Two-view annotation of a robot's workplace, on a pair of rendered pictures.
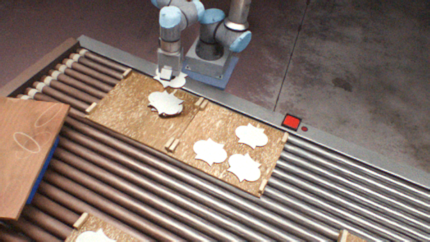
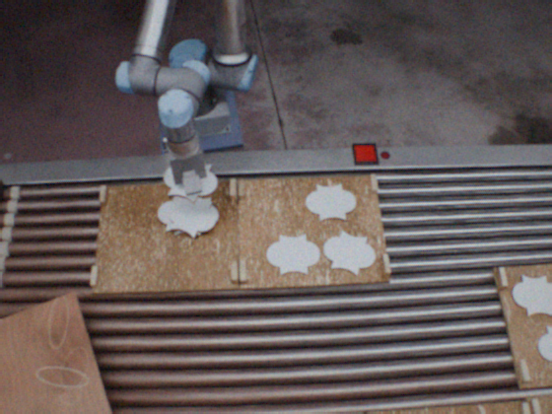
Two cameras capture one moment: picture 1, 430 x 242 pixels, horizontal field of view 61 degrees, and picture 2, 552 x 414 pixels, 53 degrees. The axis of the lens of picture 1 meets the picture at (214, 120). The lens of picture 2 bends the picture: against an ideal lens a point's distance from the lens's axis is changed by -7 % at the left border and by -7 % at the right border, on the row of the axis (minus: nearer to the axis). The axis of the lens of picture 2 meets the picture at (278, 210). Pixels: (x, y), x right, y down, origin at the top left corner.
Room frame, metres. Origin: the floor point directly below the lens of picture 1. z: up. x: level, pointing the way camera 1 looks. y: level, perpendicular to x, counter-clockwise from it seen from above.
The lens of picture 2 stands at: (0.24, 0.33, 2.38)
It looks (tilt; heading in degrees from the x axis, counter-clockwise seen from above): 59 degrees down; 337
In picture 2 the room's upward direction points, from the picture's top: straight up
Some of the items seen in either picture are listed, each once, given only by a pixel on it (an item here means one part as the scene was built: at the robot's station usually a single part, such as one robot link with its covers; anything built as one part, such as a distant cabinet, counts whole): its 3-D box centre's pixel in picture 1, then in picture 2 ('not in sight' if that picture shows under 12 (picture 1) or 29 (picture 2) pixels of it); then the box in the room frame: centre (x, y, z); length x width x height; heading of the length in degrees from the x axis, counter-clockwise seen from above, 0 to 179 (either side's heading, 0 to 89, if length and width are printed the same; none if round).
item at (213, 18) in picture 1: (212, 24); (191, 64); (1.52, 0.07, 1.13); 0.13 x 0.12 x 0.14; 54
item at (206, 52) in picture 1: (210, 43); (193, 90); (1.52, 0.07, 1.01); 0.15 x 0.15 x 0.10
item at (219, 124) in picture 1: (230, 145); (310, 230); (0.96, -0.08, 0.93); 0.41 x 0.35 x 0.02; 69
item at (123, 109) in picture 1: (147, 109); (166, 236); (1.10, 0.31, 0.93); 0.41 x 0.35 x 0.02; 70
